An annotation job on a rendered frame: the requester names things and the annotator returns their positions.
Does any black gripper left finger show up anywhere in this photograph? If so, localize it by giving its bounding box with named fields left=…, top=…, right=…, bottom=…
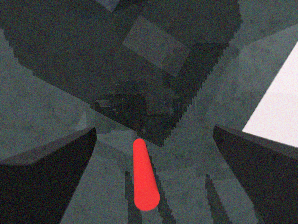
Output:
left=0, top=127, right=97, bottom=224

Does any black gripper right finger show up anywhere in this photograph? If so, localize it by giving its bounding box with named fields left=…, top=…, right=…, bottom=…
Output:
left=213, top=125, right=298, bottom=224

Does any red peg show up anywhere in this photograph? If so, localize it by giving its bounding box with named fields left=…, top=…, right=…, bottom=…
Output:
left=133, top=139, right=160, bottom=210

